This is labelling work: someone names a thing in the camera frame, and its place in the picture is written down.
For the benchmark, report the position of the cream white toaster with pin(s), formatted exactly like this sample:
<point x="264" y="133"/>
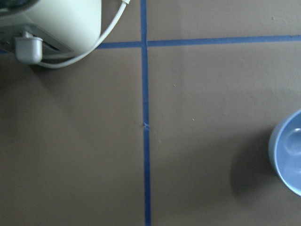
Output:
<point x="65" y="26"/>

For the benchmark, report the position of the blue bowl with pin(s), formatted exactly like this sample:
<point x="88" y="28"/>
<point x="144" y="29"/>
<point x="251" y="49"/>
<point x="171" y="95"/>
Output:
<point x="284" y="151"/>

